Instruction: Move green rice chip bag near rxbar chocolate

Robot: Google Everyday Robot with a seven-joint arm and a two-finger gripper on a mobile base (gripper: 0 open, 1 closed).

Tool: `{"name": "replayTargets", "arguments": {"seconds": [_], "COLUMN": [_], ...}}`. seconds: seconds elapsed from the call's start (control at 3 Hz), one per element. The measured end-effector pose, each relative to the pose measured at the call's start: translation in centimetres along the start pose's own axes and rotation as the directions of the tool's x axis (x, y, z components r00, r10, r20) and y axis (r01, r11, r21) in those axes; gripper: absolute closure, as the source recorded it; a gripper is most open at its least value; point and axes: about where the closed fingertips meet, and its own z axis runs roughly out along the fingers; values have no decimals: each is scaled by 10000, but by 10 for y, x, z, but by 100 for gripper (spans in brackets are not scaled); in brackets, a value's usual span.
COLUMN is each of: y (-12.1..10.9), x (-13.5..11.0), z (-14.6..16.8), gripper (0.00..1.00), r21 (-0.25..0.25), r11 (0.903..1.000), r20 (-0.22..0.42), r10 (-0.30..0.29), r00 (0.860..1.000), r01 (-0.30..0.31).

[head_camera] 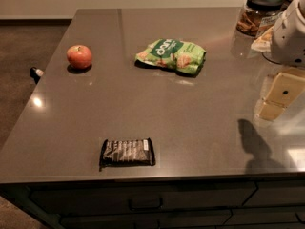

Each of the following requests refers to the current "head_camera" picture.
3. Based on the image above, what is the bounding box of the black rxbar chocolate bar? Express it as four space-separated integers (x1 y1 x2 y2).
99 138 155 168

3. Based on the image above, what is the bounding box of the glass jar with black lid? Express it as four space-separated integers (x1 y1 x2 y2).
236 0 283 37

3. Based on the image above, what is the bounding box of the green rice chip bag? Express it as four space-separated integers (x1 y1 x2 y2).
135 39 206 75

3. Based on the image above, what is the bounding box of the small black white floor object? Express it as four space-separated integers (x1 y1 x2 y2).
30 67 44 79

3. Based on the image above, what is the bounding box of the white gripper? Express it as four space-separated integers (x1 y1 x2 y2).
257 0 305 121

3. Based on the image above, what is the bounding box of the dark cabinet drawer front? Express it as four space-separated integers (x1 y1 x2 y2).
30 182 255 216

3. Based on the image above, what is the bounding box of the red apple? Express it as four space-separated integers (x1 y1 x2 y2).
67 45 92 70

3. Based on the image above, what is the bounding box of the snack packet behind arm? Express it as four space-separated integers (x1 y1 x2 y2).
251 27 274 52

